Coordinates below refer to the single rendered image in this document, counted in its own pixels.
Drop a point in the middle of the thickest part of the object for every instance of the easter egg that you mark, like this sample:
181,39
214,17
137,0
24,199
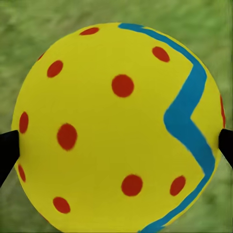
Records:
118,130

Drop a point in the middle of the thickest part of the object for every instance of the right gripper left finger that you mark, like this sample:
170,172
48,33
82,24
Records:
9,153

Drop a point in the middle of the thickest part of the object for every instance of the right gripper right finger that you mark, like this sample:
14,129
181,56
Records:
226,144

